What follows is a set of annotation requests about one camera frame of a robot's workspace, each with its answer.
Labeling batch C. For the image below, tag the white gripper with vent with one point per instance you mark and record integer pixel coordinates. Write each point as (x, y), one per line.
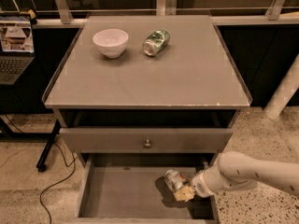
(199, 185)

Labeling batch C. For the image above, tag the white 7up can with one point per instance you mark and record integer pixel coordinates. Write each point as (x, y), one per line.
(174, 180)

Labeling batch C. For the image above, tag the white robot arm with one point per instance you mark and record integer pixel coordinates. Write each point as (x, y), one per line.
(257, 154)

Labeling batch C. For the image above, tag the open middle drawer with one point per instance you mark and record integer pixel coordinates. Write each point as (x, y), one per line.
(130, 189)

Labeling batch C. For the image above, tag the grey drawer cabinet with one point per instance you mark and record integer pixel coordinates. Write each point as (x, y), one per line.
(191, 83)

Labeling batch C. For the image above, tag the closed top drawer with knob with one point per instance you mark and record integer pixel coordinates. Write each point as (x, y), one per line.
(146, 140)

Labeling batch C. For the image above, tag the green crushed soda can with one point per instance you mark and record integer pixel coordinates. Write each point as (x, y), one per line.
(156, 42)

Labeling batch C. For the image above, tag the black desk leg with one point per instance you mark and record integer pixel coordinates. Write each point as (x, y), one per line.
(41, 164)

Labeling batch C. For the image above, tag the white ceramic bowl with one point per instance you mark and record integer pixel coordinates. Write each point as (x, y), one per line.
(111, 42)

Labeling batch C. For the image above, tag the open laptop computer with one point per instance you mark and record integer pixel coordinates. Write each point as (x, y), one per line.
(16, 46)

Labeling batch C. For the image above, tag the metal window rail frame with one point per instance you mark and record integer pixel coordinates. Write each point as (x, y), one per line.
(73, 13)

